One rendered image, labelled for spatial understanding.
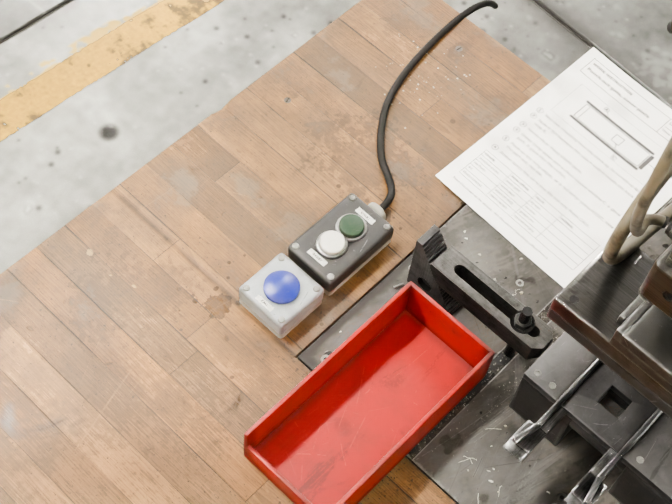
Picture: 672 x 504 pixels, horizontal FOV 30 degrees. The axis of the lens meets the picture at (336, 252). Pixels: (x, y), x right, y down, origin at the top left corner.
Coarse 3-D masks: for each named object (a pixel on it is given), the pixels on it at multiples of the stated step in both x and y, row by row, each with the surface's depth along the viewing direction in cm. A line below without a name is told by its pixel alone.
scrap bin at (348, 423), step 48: (384, 336) 137; (432, 336) 138; (336, 384) 134; (384, 384) 134; (432, 384) 135; (288, 432) 131; (336, 432) 131; (384, 432) 132; (288, 480) 128; (336, 480) 128
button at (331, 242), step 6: (324, 234) 139; (330, 234) 139; (336, 234) 139; (324, 240) 139; (330, 240) 139; (336, 240) 139; (342, 240) 139; (324, 246) 139; (330, 246) 139; (336, 246) 139; (342, 246) 139; (324, 252) 139; (330, 252) 138; (336, 252) 138
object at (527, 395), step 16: (528, 384) 128; (512, 400) 133; (528, 400) 130; (544, 400) 128; (528, 416) 133; (560, 432) 130; (624, 464) 124; (624, 480) 126; (640, 480) 124; (624, 496) 128; (640, 496) 126; (656, 496) 124
